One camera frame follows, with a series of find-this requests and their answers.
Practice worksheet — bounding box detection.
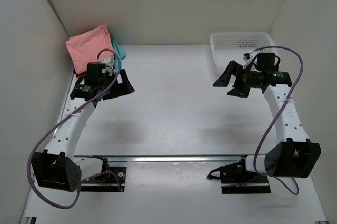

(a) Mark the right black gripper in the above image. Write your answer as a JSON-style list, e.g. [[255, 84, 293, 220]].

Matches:
[[213, 62, 260, 99]]

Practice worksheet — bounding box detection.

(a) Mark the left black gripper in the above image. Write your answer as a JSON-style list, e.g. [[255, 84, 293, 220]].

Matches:
[[102, 66, 135, 98]]

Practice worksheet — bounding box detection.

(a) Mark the pink t shirt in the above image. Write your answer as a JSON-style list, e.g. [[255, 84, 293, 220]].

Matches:
[[66, 25, 114, 75]]

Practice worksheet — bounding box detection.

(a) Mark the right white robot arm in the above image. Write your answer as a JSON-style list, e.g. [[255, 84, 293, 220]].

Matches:
[[213, 61, 321, 182]]

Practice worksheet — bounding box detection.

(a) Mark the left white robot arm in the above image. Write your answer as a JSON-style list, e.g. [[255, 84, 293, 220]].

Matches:
[[31, 69, 134, 192]]

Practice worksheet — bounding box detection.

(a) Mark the red folded t shirt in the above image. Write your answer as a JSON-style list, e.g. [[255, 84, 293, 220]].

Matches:
[[73, 70, 86, 78]]

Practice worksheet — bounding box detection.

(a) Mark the teal folded t shirt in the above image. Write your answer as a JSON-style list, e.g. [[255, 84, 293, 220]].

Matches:
[[111, 36, 126, 61]]

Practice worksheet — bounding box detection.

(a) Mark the white plastic basket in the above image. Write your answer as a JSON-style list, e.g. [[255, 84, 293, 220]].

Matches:
[[210, 32, 274, 74]]

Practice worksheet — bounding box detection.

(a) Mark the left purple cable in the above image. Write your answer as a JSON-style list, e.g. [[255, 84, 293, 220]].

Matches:
[[26, 48, 123, 210]]

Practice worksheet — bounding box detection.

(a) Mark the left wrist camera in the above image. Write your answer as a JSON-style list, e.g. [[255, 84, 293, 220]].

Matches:
[[84, 62, 106, 85]]

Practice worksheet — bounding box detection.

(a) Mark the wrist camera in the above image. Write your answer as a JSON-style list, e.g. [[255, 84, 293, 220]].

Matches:
[[84, 62, 106, 85], [255, 53, 281, 72]]

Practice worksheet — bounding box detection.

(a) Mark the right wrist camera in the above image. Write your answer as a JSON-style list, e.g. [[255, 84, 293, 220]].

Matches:
[[255, 53, 281, 72]]

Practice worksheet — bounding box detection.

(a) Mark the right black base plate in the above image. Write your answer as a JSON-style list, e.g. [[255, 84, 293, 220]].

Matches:
[[206, 162, 271, 194]]

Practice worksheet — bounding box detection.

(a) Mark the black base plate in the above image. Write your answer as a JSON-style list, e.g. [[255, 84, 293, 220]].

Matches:
[[81, 161, 127, 193], [206, 162, 271, 194]]

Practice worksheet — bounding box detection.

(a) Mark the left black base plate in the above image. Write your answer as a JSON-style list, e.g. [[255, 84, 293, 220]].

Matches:
[[81, 161, 127, 193]]

